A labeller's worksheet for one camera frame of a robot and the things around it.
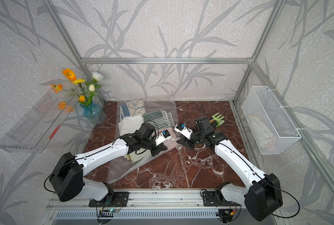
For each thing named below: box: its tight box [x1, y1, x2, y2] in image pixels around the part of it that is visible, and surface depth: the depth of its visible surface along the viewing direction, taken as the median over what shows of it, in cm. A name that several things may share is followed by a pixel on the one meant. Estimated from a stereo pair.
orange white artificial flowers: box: [50, 68, 104, 107], surface depth 92 cm
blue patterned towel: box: [121, 98, 146, 118], surface depth 114 cm
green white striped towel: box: [142, 108, 175, 129], surface depth 107 cm
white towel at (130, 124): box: [118, 116, 145, 137], surface depth 106 cm
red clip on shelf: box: [48, 124, 62, 140], surface depth 66 cm
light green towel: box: [123, 148, 152, 164], surface depth 87 cm
